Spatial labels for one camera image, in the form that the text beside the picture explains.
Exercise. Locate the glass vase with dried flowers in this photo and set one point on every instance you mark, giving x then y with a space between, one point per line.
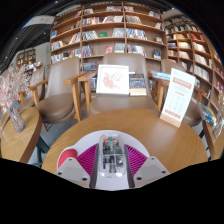
220 125
16 121

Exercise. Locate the white sign on wooden base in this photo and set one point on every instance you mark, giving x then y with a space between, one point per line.
178 96

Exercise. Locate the round wooden side table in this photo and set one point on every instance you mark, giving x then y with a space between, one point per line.
216 146
18 143

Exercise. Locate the blue and yellow book stack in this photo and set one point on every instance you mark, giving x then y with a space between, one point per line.
207 113

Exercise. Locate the curved wooden bookshelf unit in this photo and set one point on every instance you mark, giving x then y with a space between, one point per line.
196 50

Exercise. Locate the distant wooden bookshelf unit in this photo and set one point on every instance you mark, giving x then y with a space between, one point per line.
26 59

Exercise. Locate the wide wooden bookshelf unit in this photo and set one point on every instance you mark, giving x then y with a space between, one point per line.
106 33

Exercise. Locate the dark book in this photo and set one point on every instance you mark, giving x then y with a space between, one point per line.
137 83

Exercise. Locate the transparent computer mouse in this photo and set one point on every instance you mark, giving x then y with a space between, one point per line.
112 156

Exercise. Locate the light blue book stack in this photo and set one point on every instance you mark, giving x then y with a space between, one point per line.
160 75

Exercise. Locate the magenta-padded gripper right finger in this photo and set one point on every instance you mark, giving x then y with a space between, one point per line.
151 170

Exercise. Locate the white framed floral picture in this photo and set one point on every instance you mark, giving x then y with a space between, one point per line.
112 80

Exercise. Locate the white mouse pad red rest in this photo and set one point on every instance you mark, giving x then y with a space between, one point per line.
86 140

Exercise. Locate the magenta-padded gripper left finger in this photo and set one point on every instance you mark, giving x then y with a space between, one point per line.
71 170

